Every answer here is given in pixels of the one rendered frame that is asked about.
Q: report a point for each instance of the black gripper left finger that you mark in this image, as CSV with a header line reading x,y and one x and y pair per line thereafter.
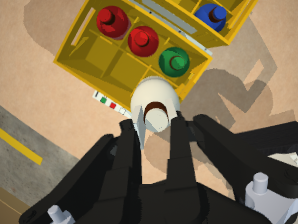
x,y
76,193

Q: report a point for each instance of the white bottle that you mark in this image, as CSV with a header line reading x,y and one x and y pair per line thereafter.
x,y
151,93

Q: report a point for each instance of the blue bottle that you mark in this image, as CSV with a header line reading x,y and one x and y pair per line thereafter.
x,y
213,15

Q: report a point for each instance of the yellow divided crate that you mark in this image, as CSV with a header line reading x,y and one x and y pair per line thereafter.
x,y
180,16
88,57

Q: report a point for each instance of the white paper pick list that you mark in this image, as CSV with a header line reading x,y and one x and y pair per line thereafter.
x,y
105,100

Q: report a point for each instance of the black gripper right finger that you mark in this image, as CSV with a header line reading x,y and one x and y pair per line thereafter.
x,y
271,185

